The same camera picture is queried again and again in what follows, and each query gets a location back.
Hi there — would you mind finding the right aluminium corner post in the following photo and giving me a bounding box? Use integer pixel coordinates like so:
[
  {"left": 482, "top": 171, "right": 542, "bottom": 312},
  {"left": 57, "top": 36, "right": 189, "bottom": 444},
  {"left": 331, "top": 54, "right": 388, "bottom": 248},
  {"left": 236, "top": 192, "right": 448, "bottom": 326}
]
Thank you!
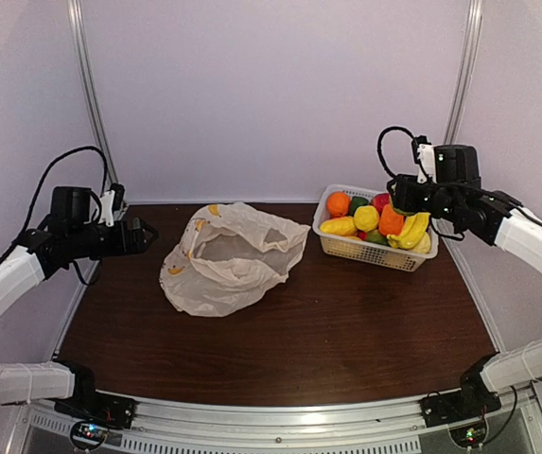
[{"left": 441, "top": 0, "right": 483, "bottom": 145}]

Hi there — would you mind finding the yellow banana bunch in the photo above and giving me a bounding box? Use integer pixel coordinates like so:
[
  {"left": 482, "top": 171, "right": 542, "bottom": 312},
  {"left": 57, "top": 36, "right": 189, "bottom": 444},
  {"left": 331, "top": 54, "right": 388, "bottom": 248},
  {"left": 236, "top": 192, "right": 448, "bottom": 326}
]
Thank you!
[{"left": 387, "top": 212, "right": 430, "bottom": 250}]

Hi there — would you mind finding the orange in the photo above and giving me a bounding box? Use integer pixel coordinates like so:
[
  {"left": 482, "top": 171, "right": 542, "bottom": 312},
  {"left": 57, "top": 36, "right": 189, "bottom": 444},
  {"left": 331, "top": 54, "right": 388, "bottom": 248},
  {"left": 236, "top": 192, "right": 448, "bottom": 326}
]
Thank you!
[
  {"left": 325, "top": 191, "right": 351, "bottom": 218},
  {"left": 378, "top": 203, "right": 405, "bottom": 236}
]

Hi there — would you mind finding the yellow lemon in basket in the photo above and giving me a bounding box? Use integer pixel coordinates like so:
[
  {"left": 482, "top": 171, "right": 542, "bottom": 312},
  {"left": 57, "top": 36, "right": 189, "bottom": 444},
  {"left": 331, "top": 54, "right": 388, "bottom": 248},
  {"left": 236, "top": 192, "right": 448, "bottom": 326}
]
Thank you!
[{"left": 411, "top": 232, "right": 431, "bottom": 254}]

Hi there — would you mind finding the aluminium corner post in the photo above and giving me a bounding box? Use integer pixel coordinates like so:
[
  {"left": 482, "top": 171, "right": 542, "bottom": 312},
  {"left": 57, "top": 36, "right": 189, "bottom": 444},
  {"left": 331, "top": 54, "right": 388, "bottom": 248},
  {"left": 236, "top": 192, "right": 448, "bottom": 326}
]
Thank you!
[
  {"left": 441, "top": 0, "right": 483, "bottom": 145},
  {"left": 67, "top": 0, "right": 119, "bottom": 189}
]

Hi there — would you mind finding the green yellow mango in basket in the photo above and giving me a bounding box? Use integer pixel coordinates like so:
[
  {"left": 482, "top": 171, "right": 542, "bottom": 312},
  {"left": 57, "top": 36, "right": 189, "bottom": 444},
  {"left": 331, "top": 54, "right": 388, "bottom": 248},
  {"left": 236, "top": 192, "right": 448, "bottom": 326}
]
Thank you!
[{"left": 364, "top": 229, "right": 389, "bottom": 246}]

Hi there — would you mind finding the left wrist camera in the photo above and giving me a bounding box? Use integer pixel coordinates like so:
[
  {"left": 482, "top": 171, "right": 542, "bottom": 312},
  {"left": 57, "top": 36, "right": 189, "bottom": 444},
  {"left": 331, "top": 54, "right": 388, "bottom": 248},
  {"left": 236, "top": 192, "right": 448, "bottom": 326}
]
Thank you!
[{"left": 97, "top": 183, "right": 125, "bottom": 227}]

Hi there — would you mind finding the aluminium front rail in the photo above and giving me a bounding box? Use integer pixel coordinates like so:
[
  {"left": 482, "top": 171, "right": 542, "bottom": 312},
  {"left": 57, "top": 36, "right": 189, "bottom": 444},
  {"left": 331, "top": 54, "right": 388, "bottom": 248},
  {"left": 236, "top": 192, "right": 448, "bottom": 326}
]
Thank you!
[{"left": 5, "top": 373, "right": 542, "bottom": 454}]

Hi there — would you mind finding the left aluminium corner post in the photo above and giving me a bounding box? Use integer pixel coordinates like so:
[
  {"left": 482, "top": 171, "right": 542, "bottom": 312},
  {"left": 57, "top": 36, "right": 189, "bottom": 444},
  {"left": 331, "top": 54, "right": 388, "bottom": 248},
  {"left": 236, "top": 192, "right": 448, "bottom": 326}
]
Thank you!
[{"left": 67, "top": 0, "right": 119, "bottom": 189}]

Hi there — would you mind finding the red apple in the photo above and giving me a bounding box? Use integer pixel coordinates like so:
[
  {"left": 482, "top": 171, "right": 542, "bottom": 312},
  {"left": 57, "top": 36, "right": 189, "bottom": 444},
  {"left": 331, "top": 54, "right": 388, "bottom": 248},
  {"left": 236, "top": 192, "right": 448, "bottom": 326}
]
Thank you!
[{"left": 370, "top": 193, "right": 391, "bottom": 215}]

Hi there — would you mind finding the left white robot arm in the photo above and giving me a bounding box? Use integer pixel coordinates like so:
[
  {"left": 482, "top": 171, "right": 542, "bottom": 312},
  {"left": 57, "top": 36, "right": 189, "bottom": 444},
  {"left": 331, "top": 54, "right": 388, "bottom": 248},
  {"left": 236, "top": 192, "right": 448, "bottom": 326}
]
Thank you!
[{"left": 0, "top": 183, "right": 159, "bottom": 421}]

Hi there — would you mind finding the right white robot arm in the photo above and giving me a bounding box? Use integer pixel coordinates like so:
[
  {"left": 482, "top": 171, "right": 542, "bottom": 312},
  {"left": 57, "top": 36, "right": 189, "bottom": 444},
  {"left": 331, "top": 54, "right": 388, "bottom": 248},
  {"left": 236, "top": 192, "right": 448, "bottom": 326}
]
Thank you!
[{"left": 387, "top": 138, "right": 542, "bottom": 418}]

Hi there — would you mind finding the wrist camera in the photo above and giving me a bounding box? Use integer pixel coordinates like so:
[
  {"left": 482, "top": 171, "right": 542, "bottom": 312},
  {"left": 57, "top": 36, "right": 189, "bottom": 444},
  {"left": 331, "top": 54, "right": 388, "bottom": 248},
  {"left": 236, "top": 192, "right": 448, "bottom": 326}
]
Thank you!
[
  {"left": 97, "top": 183, "right": 125, "bottom": 227},
  {"left": 411, "top": 135, "right": 436, "bottom": 183}
]

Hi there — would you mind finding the white plastic basket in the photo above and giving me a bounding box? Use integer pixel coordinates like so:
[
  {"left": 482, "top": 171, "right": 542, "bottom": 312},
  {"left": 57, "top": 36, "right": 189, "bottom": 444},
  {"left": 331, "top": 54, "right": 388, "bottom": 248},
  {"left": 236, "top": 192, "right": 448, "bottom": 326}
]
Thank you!
[{"left": 312, "top": 183, "right": 440, "bottom": 272}]

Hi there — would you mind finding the beige plastic bag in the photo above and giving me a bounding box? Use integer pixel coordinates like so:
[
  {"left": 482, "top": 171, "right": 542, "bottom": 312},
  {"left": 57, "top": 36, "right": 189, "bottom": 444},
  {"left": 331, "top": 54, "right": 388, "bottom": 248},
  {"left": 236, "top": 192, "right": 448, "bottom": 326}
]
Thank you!
[{"left": 159, "top": 202, "right": 310, "bottom": 318}]

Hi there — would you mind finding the green lime in basket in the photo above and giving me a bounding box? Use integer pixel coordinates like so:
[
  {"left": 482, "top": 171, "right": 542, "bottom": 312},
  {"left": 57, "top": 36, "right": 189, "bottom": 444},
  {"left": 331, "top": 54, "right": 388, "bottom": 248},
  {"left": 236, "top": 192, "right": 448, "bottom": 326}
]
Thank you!
[{"left": 348, "top": 196, "right": 370, "bottom": 216}]

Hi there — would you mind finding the orange in basket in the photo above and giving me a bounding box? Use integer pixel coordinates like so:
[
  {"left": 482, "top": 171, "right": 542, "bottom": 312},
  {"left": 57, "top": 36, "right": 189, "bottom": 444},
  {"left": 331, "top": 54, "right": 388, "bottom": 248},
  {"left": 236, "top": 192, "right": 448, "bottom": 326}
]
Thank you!
[{"left": 325, "top": 191, "right": 351, "bottom": 218}]

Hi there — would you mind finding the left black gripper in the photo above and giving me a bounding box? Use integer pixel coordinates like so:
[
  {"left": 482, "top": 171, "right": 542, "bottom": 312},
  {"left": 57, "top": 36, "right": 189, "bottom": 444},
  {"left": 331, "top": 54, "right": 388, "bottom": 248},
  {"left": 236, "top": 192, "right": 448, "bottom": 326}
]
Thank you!
[{"left": 68, "top": 217, "right": 158, "bottom": 258}]

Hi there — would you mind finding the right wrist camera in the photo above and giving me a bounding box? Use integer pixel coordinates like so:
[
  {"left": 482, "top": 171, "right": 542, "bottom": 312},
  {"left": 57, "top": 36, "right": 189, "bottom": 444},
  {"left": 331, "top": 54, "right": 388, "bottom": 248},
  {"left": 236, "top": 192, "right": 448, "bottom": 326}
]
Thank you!
[{"left": 411, "top": 135, "right": 436, "bottom": 183}]

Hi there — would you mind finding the right black cable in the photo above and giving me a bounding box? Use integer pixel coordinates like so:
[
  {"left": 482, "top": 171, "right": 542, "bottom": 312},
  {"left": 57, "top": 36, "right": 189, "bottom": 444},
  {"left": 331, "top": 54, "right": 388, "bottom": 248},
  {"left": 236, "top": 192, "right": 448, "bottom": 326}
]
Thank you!
[{"left": 376, "top": 125, "right": 418, "bottom": 180}]

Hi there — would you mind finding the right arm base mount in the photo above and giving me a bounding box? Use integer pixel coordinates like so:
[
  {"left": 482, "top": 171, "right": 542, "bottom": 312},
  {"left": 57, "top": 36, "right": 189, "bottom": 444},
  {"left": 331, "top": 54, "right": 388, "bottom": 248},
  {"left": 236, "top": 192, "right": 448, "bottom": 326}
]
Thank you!
[{"left": 420, "top": 391, "right": 501, "bottom": 450}]

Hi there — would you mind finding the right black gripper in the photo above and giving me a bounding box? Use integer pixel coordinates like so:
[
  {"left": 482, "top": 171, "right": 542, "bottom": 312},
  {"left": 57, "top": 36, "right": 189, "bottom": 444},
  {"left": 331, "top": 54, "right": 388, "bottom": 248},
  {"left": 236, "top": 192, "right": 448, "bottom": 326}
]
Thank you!
[{"left": 389, "top": 174, "right": 462, "bottom": 223}]

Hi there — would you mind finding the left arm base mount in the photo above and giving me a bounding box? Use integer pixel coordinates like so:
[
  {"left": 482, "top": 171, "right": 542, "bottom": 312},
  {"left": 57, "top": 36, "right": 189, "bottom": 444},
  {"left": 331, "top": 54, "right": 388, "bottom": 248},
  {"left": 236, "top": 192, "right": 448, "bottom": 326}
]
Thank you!
[{"left": 53, "top": 390, "right": 137, "bottom": 453}]

